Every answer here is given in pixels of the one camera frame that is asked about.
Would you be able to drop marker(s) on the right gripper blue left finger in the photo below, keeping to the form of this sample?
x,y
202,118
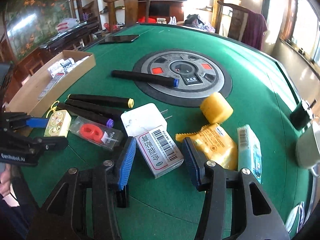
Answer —
x,y
124,162

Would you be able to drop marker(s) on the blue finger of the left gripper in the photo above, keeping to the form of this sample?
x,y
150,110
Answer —
x,y
34,122
41,144

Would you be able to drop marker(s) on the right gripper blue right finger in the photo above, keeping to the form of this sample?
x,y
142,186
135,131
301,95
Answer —
x,y
194,161

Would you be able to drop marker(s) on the cream keychain case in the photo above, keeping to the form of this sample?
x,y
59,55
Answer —
x,y
58,122

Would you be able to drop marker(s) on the yellow cracker packet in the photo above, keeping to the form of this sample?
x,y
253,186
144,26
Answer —
x,y
215,143

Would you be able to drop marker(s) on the white barcode medicine box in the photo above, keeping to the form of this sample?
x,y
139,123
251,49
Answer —
x,y
159,151

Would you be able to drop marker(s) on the black marker purple cap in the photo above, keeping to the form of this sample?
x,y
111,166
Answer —
x,y
87,115

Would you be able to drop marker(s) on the light blue tissue pack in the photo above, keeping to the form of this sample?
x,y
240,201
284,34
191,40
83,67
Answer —
x,y
249,151

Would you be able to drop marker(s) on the white power adapter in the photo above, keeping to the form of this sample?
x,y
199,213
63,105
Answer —
x,y
143,119

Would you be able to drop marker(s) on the yellow round container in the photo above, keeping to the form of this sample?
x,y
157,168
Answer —
x,y
216,109

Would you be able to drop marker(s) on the white blue medicine box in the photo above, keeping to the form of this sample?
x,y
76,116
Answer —
x,y
60,66

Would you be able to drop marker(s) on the black marker yellow cap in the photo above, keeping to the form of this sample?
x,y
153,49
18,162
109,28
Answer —
x,y
110,101

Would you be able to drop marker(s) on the black marker blue cap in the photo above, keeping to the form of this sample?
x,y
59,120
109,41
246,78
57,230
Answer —
x,y
144,77

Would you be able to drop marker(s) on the grey red carton box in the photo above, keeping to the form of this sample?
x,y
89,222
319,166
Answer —
x,y
50,85

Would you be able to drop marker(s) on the person left hand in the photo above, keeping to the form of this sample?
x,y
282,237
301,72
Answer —
x,y
5,181

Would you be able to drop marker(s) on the black glass side table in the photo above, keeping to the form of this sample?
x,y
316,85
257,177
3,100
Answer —
x,y
67,39

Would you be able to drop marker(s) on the round table centre control panel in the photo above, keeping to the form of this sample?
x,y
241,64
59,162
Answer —
x,y
199,76

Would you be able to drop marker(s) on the white ceramic mug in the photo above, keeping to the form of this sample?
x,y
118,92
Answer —
x,y
307,149

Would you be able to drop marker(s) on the dark green cylinder motor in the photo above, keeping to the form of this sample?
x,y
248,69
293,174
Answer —
x,y
302,115

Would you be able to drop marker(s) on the black smartphone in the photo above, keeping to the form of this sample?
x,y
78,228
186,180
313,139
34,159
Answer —
x,y
119,39

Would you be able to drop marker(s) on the wooden chair with purple cloth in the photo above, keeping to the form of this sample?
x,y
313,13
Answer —
x,y
238,20

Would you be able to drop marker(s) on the purple cloth on chair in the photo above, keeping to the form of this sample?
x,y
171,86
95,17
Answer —
x,y
254,30

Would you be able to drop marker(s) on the wooden armchair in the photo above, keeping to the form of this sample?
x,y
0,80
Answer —
x,y
131,12

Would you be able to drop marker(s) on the purple frame eyeglasses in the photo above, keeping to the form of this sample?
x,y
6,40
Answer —
x,y
296,218

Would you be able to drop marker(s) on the flower wall painting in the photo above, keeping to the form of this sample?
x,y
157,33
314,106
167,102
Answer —
x,y
31,23

